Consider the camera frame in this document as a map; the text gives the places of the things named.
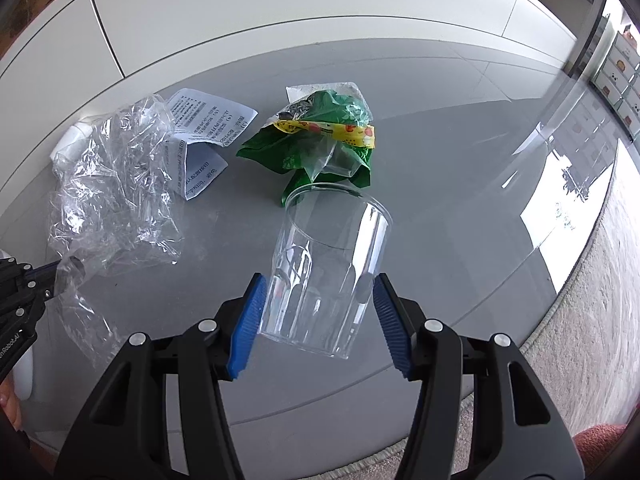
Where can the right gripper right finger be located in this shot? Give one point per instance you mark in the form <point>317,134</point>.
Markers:
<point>517,432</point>

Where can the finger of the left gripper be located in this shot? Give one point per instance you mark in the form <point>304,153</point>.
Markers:
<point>44,273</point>

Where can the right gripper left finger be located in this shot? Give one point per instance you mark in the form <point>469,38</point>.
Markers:
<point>121,431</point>

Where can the clear plastic wrap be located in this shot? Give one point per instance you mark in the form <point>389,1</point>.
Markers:
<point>113,211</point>

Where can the white paper leaflet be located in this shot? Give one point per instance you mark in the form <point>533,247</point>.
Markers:
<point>202,123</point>

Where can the clear plastic cup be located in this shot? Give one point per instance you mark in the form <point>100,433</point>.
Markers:
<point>328,252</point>

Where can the green snack bag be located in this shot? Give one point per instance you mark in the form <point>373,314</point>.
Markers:
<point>324,135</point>

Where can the person left hand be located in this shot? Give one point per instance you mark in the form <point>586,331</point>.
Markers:
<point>10,403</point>

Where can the orange trouser legs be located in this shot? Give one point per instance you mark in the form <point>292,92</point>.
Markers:
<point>594,444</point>

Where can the white medicine bottle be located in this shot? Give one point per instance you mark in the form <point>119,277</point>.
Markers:
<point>73,142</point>

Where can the white tv cabinet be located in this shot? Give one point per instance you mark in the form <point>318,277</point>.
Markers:
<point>80,58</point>

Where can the white drawer storage unit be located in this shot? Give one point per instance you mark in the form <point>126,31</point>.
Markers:
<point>617,70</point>

